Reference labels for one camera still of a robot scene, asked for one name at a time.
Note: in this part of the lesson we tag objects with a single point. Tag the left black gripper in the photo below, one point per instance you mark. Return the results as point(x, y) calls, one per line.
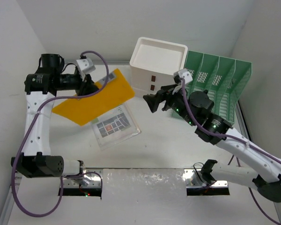
point(84, 86)

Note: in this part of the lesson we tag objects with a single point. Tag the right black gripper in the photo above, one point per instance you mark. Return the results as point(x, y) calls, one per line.
point(165, 93)

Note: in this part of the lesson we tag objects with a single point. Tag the white three-drawer storage box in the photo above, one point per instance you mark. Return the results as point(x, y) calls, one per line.
point(153, 64)

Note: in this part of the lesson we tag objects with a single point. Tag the orange plastic folder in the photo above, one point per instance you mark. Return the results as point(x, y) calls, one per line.
point(84, 110)

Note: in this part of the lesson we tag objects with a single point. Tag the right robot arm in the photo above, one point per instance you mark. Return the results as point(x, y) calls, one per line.
point(263, 172)

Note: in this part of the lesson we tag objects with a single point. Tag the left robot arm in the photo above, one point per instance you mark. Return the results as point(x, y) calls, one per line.
point(35, 159)

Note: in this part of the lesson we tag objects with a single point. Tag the clear sleeve with documents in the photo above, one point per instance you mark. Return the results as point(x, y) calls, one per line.
point(115, 126)

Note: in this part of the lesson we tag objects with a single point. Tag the green plastic file organizer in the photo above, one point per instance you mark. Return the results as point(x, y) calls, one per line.
point(224, 79)

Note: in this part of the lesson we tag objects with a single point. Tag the white foam front panel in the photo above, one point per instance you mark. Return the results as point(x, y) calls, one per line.
point(139, 197)

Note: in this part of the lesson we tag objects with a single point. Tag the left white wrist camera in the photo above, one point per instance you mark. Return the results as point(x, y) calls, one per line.
point(85, 66)

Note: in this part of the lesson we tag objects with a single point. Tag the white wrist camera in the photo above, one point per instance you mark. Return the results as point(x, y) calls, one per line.
point(183, 73)
point(85, 66)

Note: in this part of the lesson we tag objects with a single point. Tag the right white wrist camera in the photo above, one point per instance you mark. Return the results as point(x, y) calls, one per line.
point(183, 73)

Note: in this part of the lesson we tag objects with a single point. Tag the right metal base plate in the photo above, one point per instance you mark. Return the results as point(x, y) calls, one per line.
point(192, 178)

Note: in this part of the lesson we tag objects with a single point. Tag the metal base plate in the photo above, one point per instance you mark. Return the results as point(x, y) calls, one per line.
point(86, 180)
point(192, 178)

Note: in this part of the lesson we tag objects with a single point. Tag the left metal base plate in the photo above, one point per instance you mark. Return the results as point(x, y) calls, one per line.
point(86, 180)

